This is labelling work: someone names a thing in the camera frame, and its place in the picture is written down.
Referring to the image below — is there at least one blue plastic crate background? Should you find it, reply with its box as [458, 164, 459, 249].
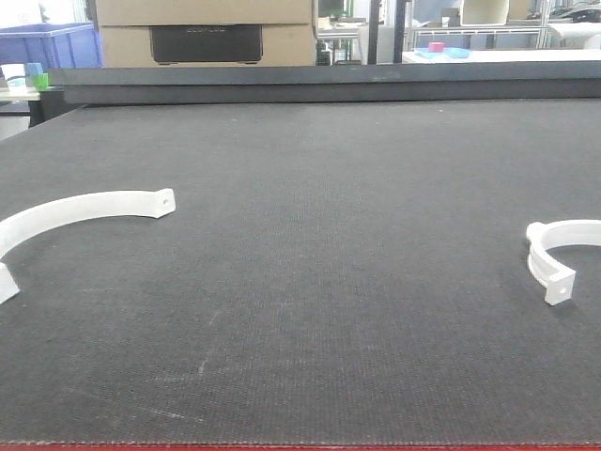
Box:
[1, 23, 103, 70]

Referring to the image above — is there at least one light blue cube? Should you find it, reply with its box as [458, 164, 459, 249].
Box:
[25, 62, 44, 77]

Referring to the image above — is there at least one upper cardboard box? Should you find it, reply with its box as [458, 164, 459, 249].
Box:
[96, 0, 316, 26]

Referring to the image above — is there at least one cardboard box with black label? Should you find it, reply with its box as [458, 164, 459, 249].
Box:
[100, 24, 316, 68]

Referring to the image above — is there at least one green cube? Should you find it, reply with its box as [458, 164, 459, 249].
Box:
[31, 73, 50, 92]

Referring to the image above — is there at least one small white pipe clamp half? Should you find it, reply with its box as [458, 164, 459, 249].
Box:
[526, 219, 600, 305]

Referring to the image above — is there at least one light blue tray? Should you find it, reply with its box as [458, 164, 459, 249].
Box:
[414, 47, 472, 60]

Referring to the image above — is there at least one white paper cup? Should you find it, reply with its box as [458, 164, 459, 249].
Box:
[1, 64, 27, 90]

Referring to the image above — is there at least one large white pipe clamp half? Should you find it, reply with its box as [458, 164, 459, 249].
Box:
[0, 187, 177, 305]

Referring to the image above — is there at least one pink cube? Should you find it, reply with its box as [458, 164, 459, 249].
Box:
[428, 41, 445, 54]

